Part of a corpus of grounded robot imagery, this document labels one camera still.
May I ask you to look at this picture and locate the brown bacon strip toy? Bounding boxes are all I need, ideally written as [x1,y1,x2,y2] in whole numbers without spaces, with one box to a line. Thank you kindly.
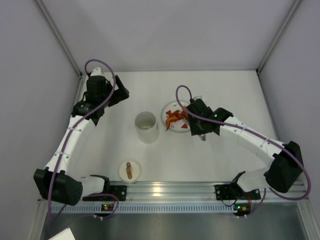
[181,110,189,121]

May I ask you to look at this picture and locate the metal serving tongs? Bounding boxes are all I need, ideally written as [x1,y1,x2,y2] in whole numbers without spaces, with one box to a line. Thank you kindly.
[187,113,206,141]

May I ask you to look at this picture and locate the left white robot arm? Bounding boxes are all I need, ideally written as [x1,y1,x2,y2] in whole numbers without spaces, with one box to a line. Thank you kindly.
[33,67,129,206]

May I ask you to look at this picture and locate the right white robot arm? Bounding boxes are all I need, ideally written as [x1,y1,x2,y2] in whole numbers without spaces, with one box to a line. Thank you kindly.
[186,98,303,199]

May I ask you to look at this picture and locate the white cylindrical lunch container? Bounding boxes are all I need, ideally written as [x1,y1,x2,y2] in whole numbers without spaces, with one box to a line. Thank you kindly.
[134,111,159,144]

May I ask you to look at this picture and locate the white paper sheet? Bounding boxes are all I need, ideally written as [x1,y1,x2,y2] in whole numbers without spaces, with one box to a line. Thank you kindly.
[49,228,75,240]

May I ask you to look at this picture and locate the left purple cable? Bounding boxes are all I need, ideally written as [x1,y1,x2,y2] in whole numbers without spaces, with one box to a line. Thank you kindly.
[47,59,116,221]

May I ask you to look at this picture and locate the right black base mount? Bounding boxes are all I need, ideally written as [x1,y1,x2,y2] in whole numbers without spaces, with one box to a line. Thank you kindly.
[214,183,261,201]

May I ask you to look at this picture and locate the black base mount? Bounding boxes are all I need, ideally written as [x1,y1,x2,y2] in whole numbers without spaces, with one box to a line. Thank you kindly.
[214,183,261,201]
[82,185,127,202]

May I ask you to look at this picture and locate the white lid with wooden handle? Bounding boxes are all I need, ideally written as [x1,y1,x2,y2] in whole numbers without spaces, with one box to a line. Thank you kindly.
[118,160,141,184]

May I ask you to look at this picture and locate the aluminium mounting rail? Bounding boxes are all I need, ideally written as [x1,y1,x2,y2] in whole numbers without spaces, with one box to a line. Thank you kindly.
[120,181,307,204]

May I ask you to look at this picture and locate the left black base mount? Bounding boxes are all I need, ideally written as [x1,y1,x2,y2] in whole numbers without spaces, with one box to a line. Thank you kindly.
[82,185,127,202]

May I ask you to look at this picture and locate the slotted grey cable duct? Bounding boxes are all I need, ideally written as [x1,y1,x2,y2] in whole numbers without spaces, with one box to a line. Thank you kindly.
[62,203,237,214]

